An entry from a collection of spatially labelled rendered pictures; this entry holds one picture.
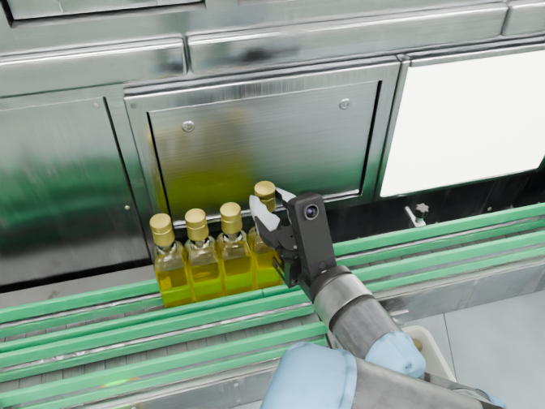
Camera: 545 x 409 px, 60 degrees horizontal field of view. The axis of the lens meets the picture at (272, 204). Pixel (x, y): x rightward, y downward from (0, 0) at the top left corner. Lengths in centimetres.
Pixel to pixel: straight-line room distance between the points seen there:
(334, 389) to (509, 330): 97
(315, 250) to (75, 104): 45
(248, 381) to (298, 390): 66
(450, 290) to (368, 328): 53
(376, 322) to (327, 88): 42
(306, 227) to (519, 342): 72
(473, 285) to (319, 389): 88
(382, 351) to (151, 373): 45
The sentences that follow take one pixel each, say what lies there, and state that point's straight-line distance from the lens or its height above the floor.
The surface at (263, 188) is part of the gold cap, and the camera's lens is 77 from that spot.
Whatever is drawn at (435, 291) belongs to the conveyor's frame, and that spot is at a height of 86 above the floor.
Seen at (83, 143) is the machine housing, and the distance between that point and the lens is 88.
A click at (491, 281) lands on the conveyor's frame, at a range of 118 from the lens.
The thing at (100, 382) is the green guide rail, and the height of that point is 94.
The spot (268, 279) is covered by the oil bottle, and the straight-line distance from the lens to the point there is 91.
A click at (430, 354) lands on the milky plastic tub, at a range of 106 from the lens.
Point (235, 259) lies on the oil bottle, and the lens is 84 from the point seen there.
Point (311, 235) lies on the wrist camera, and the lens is 65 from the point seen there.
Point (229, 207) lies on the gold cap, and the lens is 79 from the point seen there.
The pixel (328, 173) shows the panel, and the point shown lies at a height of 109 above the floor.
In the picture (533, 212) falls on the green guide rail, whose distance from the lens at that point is 123.
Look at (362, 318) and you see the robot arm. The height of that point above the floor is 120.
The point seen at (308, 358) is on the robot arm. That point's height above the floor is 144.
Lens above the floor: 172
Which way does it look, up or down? 45 degrees down
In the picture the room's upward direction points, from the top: straight up
